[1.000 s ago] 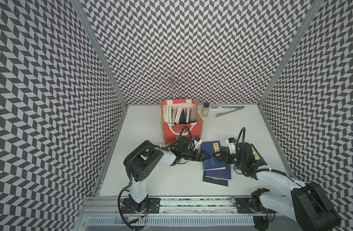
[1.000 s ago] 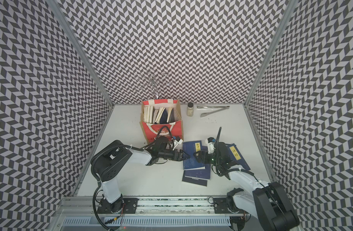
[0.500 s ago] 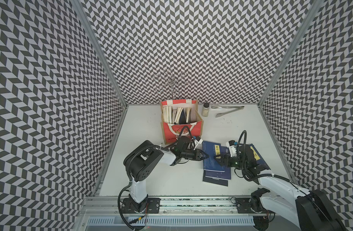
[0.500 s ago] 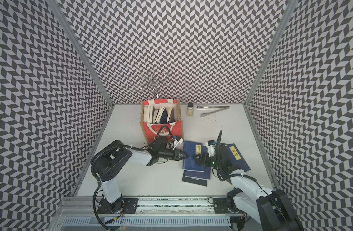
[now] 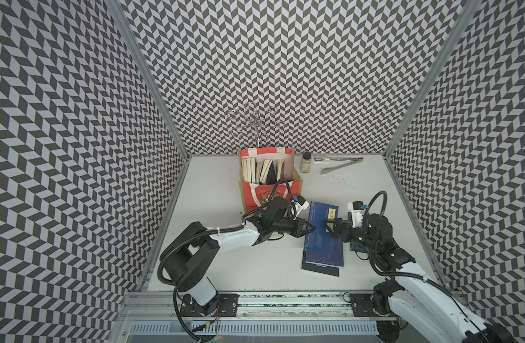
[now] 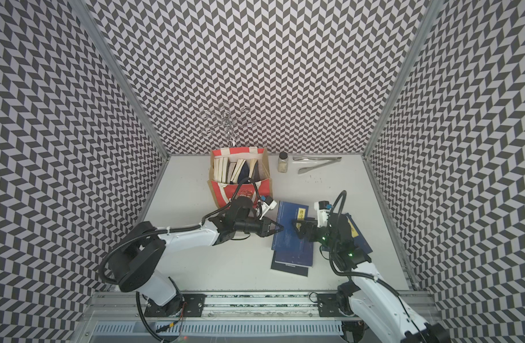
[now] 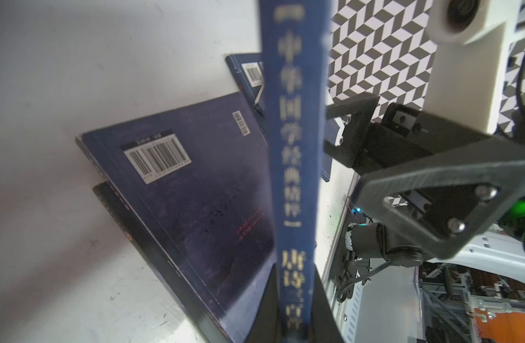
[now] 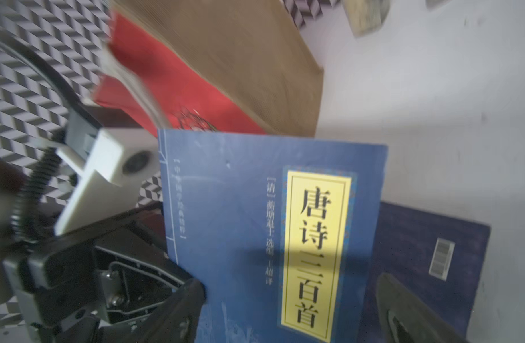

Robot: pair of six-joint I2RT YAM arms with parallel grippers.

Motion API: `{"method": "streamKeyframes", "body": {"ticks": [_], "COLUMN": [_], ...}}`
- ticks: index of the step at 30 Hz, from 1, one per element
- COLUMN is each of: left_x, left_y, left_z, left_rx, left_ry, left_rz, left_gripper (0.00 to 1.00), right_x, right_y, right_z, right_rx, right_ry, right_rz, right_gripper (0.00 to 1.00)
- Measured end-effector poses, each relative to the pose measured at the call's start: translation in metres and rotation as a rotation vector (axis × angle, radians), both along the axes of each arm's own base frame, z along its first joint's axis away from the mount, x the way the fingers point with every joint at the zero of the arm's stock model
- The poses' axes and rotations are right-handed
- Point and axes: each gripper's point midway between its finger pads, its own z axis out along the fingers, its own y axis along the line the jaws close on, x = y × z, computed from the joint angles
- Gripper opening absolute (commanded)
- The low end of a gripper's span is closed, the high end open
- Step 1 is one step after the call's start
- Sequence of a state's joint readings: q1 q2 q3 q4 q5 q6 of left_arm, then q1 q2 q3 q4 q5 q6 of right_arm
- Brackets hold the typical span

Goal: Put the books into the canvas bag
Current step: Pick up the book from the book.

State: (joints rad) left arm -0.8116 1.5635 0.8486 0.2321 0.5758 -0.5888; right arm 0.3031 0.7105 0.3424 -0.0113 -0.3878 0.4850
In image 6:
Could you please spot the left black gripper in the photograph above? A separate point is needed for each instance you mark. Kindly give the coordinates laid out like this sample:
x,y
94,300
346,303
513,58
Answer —
x,y
265,230

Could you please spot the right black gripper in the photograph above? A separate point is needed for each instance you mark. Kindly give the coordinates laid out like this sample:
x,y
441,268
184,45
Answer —
x,y
312,226

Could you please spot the red burlap canvas bag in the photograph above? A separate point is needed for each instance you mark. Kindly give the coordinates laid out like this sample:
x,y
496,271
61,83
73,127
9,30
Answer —
x,y
222,193

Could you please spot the blue book sideways yellow label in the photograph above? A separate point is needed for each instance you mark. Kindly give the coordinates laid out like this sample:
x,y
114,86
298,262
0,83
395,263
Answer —
x,y
240,162

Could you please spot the brown black scroll book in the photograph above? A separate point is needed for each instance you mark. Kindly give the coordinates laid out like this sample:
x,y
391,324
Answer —
x,y
231,173

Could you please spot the purple blue barcode book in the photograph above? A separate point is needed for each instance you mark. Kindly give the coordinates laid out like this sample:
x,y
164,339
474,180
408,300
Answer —
x,y
294,258

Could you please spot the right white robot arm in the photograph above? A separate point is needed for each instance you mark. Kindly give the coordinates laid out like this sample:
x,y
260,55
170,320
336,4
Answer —
x,y
366,294

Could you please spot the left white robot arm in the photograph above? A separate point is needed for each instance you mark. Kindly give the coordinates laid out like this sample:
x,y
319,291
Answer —
x,y
132,263

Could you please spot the dark blue bottom book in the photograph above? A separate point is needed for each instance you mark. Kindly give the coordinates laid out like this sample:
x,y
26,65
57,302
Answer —
x,y
290,269

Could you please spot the small glass jar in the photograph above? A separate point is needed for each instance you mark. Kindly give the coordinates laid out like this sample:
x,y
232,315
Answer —
x,y
283,162

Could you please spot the blue book far right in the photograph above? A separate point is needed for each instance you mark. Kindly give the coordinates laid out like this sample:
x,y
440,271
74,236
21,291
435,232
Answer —
x,y
357,237

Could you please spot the metal tongs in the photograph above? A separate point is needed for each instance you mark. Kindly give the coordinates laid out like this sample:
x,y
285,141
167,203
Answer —
x,y
315,162

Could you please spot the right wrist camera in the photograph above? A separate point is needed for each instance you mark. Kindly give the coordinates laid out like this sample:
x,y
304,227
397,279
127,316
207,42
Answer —
x,y
322,209

